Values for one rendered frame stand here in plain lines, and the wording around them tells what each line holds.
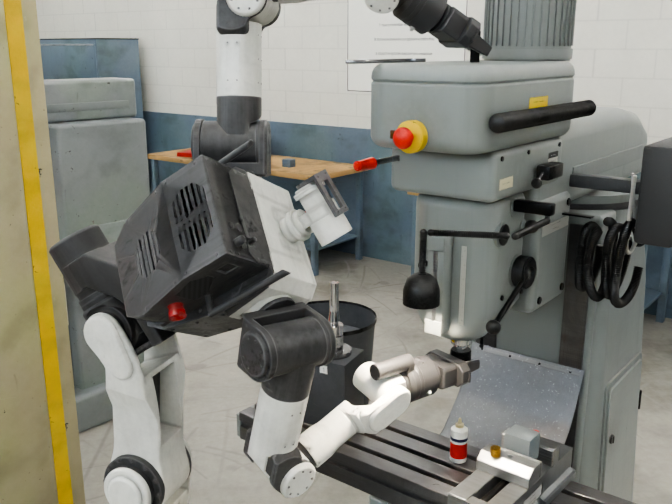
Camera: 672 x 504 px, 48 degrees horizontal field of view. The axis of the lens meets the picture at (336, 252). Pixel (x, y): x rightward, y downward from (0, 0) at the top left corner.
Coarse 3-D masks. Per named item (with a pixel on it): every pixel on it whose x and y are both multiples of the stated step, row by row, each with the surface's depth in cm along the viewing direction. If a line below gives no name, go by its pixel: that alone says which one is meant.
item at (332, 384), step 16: (336, 352) 193; (352, 352) 196; (320, 368) 192; (336, 368) 190; (352, 368) 193; (320, 384) 193; (336, 384) 191; (352, 384) 194; (320, 400) 194; (336, 400) 192; (352, 400) 195; (304, 416) 198; (320, 416) 195
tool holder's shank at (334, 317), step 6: (330, 282) 191; (336, 282) 191; (330, 288) 190; (336, 288) 190; (330, 294) 191; (336, 294) 191; (330, 300) 191; (336, 300) 191; (330, 306) 192; (336, 306) 192; (330, 312) 192; (336, 312) 192; (330, 318) 192; (336, 318) 192; (336, 324) 193
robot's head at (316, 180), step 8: (312, 176) 135; (320, 176) 136; (328, 176) 137; (304, 184) 137; (312, 184) 137; (320, 184) 135; (328, 184) 137; (296, 192) 138; (304, 192) 136; (320, 192) 136; (336, 192) 137; (328, 200) 135; (336, 200) 138; (336, 208) 136; (344, 208) 137; (336, 216) 136
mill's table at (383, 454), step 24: (240, 432) 206; (384, 432) 194; (408, 432) 194; (432, 432) 194; (336, 456) 185; (360, 456) 182; (384, 456) 183; (408, 456) 182; (432, 456) 182; (360, 480) 182; (384, 480) 178; (408, 480) 172; (432, 480) 172; (456, 480) 172
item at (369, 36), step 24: (360, 0) 661; (456, 0) 605; (360, 24) 666; (384, 24) 651; (360, 48) 671; (384, 48) 656; (408, 48) 641; (432, 48) 627; (456, 48) 614; (360, 72) 676
